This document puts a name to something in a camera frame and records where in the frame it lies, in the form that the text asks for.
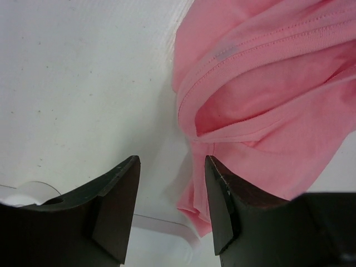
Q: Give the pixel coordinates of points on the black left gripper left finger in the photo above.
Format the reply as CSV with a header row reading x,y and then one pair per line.
x,y
88,226

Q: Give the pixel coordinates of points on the pink t shirt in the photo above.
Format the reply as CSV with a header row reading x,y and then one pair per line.
x,y
266,87

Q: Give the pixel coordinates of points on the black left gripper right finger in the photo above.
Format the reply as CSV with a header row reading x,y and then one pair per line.
x,y
251,227

